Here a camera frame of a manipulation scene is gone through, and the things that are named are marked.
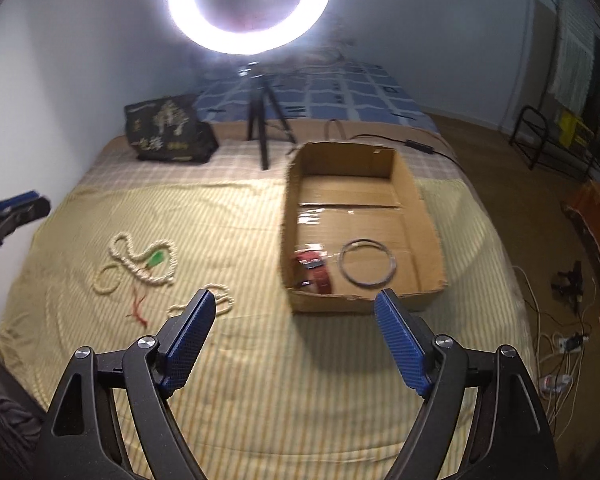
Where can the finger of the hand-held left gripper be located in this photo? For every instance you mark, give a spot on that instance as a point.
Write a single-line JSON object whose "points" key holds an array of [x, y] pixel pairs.
{"points": [[22, 214], [17, 200]]}

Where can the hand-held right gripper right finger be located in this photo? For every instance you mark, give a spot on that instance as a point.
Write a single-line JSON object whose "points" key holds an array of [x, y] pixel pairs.
{"points": [[397, 345]]}

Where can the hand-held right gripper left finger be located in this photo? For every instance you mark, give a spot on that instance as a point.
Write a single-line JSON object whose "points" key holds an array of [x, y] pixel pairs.
{"points": [[190, 345]]}

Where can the cardboard box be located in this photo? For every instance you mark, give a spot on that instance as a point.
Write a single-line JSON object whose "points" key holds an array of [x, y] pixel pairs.
{"points": [[350, 210]]}

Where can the silver bangle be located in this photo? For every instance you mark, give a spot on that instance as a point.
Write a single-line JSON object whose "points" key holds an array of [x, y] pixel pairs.
{"points": [[343, 267]]}

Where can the yellow striped blanket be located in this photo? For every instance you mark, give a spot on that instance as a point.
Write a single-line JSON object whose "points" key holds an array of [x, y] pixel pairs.
{"points": [[280, 385]]}

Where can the white plug adapter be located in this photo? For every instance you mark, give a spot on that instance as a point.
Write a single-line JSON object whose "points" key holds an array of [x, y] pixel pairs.
{"points": [[555, 384]]}

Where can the black printed bag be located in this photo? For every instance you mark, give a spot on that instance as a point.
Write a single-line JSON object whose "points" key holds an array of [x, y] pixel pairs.
{"points": [[170, 132]]}

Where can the checkered bed sheet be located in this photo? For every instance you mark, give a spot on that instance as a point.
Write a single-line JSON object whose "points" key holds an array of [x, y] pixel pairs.
{"points": [[190, 172]]}

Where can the power strip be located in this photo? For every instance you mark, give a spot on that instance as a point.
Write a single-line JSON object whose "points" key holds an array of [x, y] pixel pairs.
{"points": [[572, 342]]}

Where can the black clamp tool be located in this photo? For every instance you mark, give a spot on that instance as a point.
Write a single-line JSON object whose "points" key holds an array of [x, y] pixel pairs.
{"points": [[572, 280]]}

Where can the dark striped cloth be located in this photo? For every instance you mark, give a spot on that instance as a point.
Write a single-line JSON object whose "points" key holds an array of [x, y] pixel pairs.
{"points": [[5, 425]]}

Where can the black tripod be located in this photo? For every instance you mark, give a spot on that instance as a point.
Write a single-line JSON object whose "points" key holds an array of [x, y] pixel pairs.
{"points": [[265, 125]]}

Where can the orange covered furniture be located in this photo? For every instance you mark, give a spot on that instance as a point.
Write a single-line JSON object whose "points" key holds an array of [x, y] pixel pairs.
{"points": [[597, 205]]}

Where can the black metal rack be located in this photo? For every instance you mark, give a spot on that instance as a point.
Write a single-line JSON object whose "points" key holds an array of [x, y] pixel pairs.
{"points": [[527, 135]]}

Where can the blue patterned blanket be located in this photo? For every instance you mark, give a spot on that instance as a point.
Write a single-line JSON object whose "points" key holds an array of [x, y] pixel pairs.
{"points": [[340, 90]]}

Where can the yellow box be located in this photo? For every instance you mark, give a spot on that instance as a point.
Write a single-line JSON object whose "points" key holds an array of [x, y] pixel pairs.
{"points": [[574, 130]]}

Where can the white knit hanging cloth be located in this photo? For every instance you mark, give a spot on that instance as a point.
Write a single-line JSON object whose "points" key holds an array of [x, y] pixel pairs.
{"points": [[575, 55]]}

